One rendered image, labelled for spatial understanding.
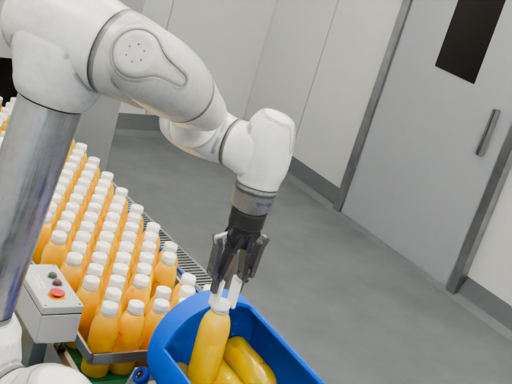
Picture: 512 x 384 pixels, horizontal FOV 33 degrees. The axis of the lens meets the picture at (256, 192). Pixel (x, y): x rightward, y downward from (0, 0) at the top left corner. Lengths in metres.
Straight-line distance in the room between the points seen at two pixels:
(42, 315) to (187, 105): 0.93
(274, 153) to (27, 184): 0.56
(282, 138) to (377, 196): 4.48
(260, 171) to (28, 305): 0.71
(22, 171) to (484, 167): 4.47
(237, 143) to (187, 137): 0.10
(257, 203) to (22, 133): 0.60
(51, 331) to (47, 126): 0.86
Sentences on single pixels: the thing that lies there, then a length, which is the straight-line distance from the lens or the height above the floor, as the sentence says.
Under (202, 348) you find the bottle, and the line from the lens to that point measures 1.94.
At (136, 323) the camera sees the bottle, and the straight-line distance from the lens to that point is 2.18.
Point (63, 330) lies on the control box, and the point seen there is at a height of 1.03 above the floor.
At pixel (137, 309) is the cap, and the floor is 1.08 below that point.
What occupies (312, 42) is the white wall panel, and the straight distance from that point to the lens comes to 6.86.
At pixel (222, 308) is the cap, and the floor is 1.26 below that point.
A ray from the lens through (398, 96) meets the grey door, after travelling 6.10.
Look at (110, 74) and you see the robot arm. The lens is 1.23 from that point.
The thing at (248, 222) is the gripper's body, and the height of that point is 1.47.
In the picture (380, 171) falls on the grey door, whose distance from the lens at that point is 6.18.
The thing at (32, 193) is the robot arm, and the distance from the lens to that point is 1.38.
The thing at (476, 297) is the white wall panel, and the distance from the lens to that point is 5.71.
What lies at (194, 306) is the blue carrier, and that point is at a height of 1.21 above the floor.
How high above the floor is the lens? 2.14
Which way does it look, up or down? 20 degrees down
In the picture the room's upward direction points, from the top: 17 degrees clockwise
